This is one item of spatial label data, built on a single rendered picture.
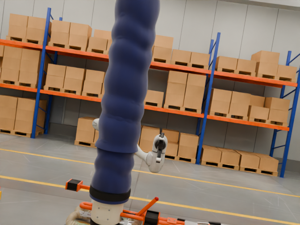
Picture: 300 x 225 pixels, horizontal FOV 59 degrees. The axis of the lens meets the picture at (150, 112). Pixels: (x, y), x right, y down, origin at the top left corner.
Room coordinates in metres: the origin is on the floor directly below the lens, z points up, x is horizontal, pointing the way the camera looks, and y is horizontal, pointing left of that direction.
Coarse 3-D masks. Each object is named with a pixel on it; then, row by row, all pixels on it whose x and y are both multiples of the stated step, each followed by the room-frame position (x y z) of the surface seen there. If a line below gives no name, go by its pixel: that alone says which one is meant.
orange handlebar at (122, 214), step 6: (84, 186) 1.72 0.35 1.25; (84, 204) 1.46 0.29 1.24; (90, 204) 1.46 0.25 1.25; (126, 210) 1.45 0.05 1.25; (120, 216) 1.41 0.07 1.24; (126, 216) 1.40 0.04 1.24; (132, 216) 1.40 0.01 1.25; (138, 216) 1.40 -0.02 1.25; (162, 222) 1.38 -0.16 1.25; (168, 222) 1.38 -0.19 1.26; (174, 222) 1.38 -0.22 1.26; (180, 222) 1.41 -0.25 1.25
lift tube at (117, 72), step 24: (120, 0) 1.36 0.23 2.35; (144, 0) 1.34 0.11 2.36; (120, 24) 1.35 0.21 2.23; (144, 24) 1.35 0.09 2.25; (120, 48) 1.33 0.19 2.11; (144, 48) 1.36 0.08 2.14; (120, 72) 1.33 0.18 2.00; (144, 72) 1.39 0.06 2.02; (120, 96) 1.34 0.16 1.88; (144, 96) 1.40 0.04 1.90; (96, 144) 1.38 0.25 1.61; (120, 144) 1.34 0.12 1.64
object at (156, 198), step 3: (156, 198) 1.41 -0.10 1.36; (150, 201) 1.42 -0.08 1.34; (153, 201) 1.41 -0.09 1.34; (156, 201) 1.41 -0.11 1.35; (147, 204) 1.42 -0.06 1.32; (150, 204) 1.41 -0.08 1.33; (144, 207) 1.42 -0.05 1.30; (147, 207) 1.41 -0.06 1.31; (141, 210) 1.42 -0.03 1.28; (144, 210) 1.41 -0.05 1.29; (138, 213) 1.42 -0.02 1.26; (141, 213) 1.41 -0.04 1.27
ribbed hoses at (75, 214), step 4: (76, 208) 1.48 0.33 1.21; (80, 208) 1.50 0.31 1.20; (72, 212) 1.43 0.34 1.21; (76, 212) 1.43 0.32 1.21; (80, 212) 1.45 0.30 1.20; (68, 216) 1.40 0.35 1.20; (72, 216) 1.40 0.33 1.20; (76, 216) 1.43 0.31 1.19; (68, 220) 1.36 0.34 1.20; (72, 220) 1.37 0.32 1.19; (132, 220) 1.51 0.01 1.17; (136, 220) 1.45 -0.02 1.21; (68, 224) 1.35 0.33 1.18; (72, 224) 1.34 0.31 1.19; (76, 224) 1.35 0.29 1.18; (132, 224) 1.41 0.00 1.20; (136, 224) 1.41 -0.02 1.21; (140, 224) 1.44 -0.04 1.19
